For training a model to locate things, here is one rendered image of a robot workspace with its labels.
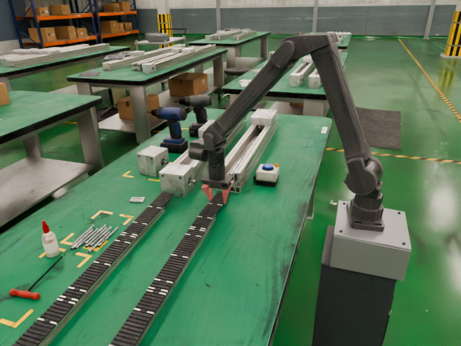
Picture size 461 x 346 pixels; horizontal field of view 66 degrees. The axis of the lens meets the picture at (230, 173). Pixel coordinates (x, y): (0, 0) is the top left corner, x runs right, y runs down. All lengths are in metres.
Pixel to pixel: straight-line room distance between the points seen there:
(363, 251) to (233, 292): 0.35
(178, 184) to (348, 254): 0.65
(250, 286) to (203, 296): 0.12
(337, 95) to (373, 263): 0.45
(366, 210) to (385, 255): 0.12
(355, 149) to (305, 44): 0.29
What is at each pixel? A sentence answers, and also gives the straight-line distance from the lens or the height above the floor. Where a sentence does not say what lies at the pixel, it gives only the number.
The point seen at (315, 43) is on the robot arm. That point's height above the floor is 1.35.
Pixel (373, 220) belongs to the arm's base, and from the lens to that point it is 1.04.
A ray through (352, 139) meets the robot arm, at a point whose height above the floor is 1.12.
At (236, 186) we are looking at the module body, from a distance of 1.36.
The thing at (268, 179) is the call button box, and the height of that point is 0.81.
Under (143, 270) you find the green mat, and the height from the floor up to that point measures 0.78.
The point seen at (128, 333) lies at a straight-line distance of 0.86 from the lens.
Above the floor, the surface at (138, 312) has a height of 0.81.
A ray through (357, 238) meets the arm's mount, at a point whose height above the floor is 0.89.
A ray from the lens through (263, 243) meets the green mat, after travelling 1.11.
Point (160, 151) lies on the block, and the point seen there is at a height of 0.87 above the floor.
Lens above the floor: 1.44
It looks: 26 degrees down
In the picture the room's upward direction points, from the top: 1 degrees counter-clockwise
